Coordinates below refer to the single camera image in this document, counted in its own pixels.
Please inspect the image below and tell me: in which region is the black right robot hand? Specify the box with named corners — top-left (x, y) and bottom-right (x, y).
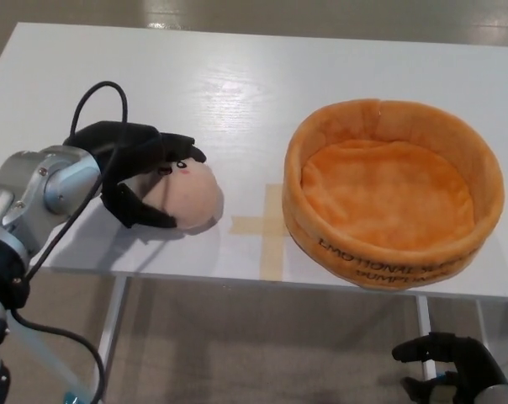
top-left (391, 332), bottom-right (508, 404)

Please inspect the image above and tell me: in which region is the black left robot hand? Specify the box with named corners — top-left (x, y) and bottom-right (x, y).
top-left (64, 120), bottom-right (208, 230)

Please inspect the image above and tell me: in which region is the pink round plush toy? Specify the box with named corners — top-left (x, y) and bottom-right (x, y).
top-left (142, 162), bottom-right (225, 233)

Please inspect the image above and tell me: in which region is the orange plush round plate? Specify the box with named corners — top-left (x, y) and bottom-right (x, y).
top-left (281, 97), bottom-right (507, 291)

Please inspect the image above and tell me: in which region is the white table leg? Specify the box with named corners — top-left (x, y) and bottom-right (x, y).
top-left (96, 276), bottom-right (130, 359)
top-left (416, 294), bottom-right (433, 379)

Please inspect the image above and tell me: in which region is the beige horizontal tape strip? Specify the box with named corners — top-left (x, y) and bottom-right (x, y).
top-left (230, 215), bottom-right (292, 237)

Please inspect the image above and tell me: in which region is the light blue metal bar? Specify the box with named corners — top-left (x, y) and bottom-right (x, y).
top-left (1, 311), bottom-right (96, 404)

